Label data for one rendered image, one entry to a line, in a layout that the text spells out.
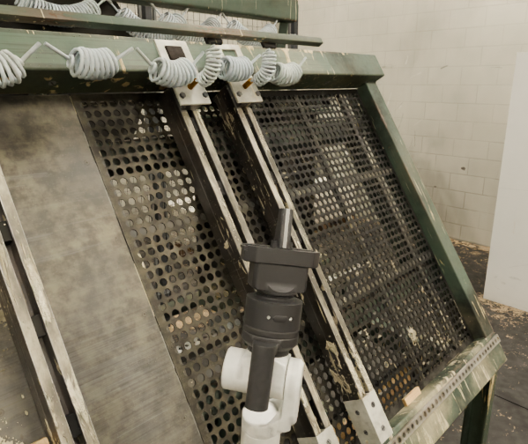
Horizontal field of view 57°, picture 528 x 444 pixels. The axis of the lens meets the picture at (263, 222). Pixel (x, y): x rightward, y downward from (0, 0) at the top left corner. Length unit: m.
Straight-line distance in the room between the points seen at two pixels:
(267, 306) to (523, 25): 5.35
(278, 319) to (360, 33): 6.22
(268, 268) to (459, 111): 5.44
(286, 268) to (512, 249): 3.86
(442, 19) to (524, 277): 3.10
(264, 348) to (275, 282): 0.10
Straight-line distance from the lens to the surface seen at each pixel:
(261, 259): 0.72
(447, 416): 1.73
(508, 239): 4.51
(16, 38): 1.19
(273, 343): 0.73
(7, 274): 0.98
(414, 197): 2.01
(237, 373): 0.77
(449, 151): 6.14
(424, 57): 6.29
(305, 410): 1.24
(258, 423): 0.83
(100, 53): 1.09
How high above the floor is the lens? 1.84
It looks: 16 degrees down
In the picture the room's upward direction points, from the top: straight up
